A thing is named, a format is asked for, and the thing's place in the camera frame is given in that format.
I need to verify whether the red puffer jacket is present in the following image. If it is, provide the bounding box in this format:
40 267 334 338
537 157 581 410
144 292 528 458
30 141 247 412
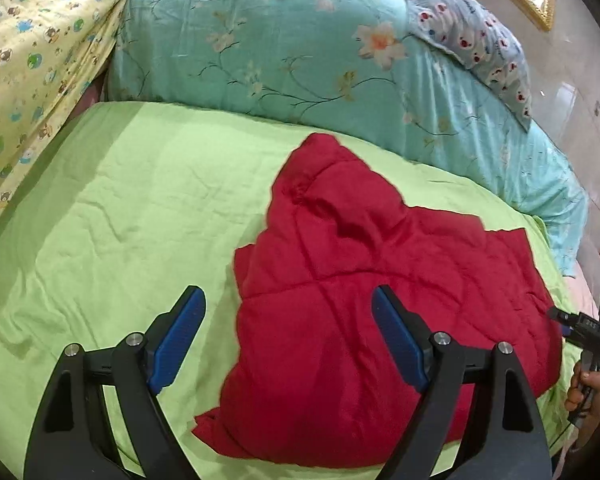
193 133 562 468

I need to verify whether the person's right hand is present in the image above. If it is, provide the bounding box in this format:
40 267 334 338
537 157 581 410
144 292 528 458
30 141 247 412
563 361 600 453

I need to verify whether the light green bed sheet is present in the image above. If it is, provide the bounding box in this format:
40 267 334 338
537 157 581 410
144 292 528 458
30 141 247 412
0 100 581 480

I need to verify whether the white red patterned pillow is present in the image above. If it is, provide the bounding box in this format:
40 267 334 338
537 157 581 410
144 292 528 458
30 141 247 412
405 0 532 129

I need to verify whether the teal floral quilt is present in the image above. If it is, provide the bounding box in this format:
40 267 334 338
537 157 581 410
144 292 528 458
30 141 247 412
106 0 588 274

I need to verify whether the yellow cartoon print blanket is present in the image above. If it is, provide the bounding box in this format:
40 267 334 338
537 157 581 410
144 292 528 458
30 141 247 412
0 0 126 217

